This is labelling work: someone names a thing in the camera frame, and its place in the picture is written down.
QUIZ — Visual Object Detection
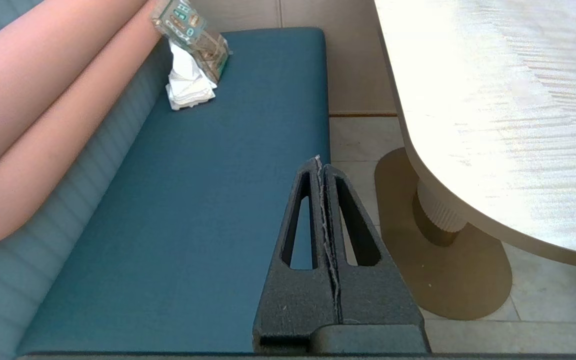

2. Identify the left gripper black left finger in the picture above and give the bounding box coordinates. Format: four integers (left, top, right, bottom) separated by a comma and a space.
253, 156, 340, 353

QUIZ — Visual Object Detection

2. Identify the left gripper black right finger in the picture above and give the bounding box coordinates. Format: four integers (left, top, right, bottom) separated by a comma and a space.
322, 164, 423, 327

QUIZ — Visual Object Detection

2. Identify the blue-grey upholstered sofa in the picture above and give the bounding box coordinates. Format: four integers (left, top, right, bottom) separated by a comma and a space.
0, 0, 331, 357

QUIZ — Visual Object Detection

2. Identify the white crumpled tissue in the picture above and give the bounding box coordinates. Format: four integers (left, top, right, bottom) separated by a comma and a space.
166, 40, 217, 111

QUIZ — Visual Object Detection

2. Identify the green snack packet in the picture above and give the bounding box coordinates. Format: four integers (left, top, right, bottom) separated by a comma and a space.
150, 0, 231, 83

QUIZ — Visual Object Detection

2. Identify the pink bolster cushion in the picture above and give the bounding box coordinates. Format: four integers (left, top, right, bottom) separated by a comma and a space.
0, 0, 149, 195
0, 22, 171, 249

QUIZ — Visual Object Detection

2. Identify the beige table pedestal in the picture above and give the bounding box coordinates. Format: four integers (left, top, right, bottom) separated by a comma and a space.
374, 147, 514, 321

